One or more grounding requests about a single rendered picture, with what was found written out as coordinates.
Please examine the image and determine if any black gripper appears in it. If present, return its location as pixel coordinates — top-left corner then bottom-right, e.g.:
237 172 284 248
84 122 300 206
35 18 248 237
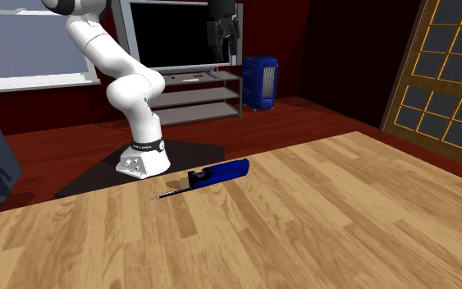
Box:
206 0 242 57

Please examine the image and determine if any flat screen television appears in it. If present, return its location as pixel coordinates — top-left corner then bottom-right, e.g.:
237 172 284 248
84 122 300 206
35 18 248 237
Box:
112 0 245 76

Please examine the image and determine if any blue space heater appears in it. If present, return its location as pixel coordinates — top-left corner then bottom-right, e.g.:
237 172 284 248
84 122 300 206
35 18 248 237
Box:
241 56 280 112

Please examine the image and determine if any grey television shelf stand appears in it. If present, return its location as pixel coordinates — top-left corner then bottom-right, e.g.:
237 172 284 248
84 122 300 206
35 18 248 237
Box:
149 70 243 127

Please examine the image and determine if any dark robot stand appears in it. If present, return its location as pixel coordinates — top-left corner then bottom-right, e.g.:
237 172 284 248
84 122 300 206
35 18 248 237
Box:
53 138 226 200

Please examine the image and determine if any blue stick lighter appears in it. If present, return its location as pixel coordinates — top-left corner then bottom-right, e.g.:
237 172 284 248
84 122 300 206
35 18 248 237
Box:
151 158 251 200

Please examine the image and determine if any white framed window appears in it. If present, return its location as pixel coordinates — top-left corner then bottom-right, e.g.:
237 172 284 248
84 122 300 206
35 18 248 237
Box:
0 0 102 94

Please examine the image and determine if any wooden door with glass panes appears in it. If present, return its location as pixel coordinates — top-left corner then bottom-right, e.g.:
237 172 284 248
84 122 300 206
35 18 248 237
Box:
380 0 462 169

